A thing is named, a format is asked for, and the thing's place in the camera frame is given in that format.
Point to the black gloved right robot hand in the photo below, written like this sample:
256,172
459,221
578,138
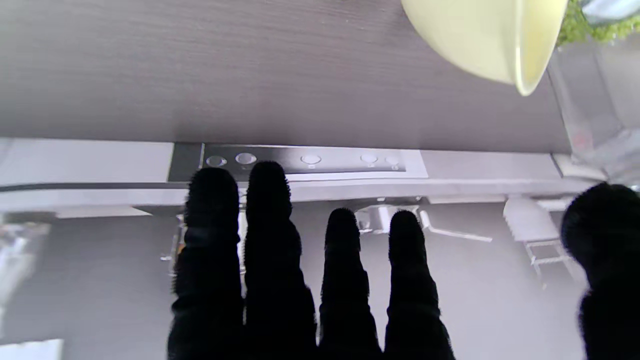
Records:
275,280

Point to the printed kitchen backdrop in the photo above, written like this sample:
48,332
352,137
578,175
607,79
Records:
100,250

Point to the clear glass jar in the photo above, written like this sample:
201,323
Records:
600,100

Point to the beige plastic funnel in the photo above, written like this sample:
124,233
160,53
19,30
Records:
480,35

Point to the green mung beans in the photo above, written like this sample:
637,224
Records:
575,27

